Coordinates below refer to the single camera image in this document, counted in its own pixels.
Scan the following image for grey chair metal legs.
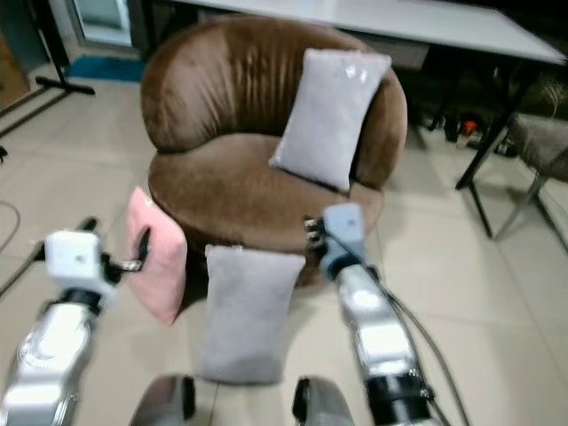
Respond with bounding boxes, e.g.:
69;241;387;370
492;111;568;242

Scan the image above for brown velvet round sofa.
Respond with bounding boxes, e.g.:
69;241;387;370
140;15;409;288

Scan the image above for orange black device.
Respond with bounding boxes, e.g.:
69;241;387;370
451;115;484;147

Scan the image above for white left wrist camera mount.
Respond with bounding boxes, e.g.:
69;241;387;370
44;230;109;290

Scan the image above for silver right robot leg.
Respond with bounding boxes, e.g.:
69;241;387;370
290;377;359;426

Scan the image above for glass door white frame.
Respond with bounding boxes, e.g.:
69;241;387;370
66;0;136;49

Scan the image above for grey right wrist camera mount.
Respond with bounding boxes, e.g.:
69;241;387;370
319;202;367;270

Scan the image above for silver left robot leg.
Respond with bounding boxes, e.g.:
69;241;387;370
140;374;197;426

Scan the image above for grey rectangular pillow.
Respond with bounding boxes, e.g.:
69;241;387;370
199;244;307;386
269;48;393;193

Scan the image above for silver robot leg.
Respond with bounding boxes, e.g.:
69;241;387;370
140;374;197;426
290;377;359;426

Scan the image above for pink pillow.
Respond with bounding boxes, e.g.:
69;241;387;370
125;186;188;326

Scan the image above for black metal floor stand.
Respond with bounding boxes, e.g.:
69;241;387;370
0;0;97;139

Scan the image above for brown cardboard box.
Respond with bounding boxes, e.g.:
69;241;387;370
0;40;33;114

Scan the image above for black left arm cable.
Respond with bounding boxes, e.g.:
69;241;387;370
0;240;51;298

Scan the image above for teal floor mat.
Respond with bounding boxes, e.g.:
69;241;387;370
64;54;144;83

